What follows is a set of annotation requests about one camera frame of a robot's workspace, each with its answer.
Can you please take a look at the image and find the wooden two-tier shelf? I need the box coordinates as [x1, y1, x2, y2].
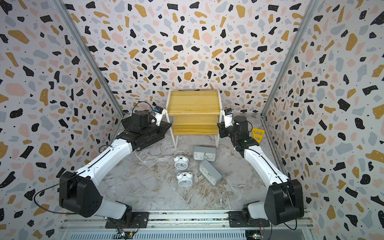
[166, 89, 223, 148]

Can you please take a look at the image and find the grey rectangular alarm clock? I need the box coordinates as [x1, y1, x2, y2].
[199, 160, 223, 187]
[193, 146, 217, 162]

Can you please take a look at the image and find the white twin-bell alarm clock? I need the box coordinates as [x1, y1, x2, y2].
[174, 155, 189, 170]

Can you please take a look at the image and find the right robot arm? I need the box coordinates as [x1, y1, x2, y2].
[218, 111, 305, 226]

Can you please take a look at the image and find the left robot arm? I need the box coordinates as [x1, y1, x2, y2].
[59, 107, 172, 225]

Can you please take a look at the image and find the black flat box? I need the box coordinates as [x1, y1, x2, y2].
[118, 111, 172, 151]

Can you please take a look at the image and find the yellow triangular plastic piece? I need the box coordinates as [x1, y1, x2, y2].
[252, 128, 265, 143]

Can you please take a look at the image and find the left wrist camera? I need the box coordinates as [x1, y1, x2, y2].
[154, 106, 165, 127]

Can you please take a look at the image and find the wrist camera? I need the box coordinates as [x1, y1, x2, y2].
[223, 108, 233, 128]
[154, 106, 165, 127]

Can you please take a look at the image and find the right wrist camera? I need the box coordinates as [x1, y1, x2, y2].
[223, 108, 233, 128]

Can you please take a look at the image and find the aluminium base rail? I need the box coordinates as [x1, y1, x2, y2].
[58, 210, 318, 240]

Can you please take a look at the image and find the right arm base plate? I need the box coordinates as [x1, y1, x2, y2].
[228, 211, 271, 228]

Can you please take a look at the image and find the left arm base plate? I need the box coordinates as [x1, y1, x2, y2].
[105, 212, 150, 229]

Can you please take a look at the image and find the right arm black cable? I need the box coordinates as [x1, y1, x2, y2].
[259, 179, 298, 240]

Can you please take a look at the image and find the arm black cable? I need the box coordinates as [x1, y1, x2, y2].
[32, 173, 79, 215]
[259, 179, 298, 240]

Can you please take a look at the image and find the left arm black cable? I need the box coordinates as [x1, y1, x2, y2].
[32, 173, 79, 215]

